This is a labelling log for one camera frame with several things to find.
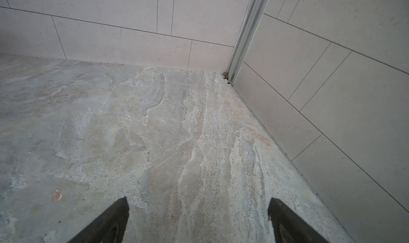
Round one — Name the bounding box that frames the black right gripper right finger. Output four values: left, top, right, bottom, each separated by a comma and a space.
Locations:
267, 198, 328, 243

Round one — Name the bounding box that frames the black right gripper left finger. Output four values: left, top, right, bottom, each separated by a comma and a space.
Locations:
68, 196, 130, 243

